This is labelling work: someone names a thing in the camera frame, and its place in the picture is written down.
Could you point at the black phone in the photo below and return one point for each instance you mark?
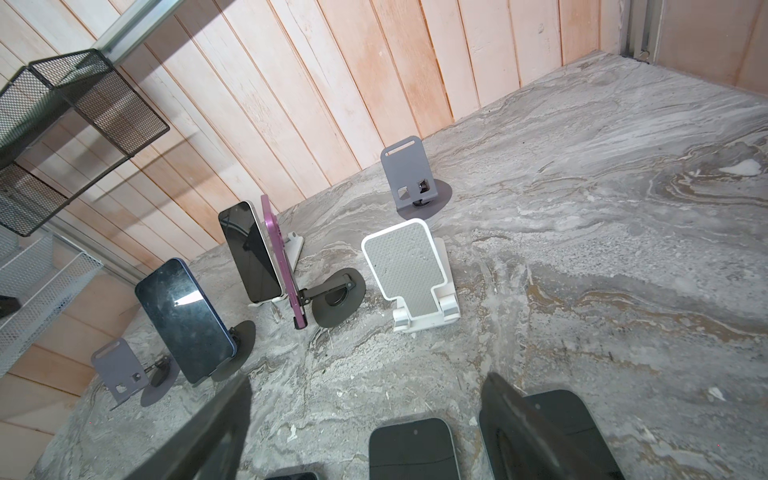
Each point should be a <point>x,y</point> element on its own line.
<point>569,415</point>

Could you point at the blue-edged phone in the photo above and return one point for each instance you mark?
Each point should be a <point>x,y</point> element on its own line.
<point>185,320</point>

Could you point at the white folding phone stand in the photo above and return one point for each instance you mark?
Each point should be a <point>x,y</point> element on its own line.
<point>293,245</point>

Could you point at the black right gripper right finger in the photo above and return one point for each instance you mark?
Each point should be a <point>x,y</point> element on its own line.
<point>520,443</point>

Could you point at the pink-edged phone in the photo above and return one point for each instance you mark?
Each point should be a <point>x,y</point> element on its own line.
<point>283,264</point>

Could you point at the dark round stand front left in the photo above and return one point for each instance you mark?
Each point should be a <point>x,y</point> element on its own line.
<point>125,376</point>

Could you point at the white wire mesh shelf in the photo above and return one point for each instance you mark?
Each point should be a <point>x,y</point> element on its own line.
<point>40,277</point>

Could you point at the black wire mesh basket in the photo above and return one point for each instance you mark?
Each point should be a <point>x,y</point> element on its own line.
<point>67,122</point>

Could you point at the grey round phone stand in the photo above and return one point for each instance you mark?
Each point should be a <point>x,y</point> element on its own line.
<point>416,193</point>

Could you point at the white-edged phone on stand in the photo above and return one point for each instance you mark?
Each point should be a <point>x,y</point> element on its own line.
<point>252,257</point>

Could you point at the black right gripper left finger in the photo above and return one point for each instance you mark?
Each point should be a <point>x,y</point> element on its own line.
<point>210,445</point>

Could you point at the dark round stand pink phone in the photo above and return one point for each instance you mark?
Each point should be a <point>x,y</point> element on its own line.
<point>336,299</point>

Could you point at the green-edged phone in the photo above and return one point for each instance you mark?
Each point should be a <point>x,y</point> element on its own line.
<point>301,475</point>

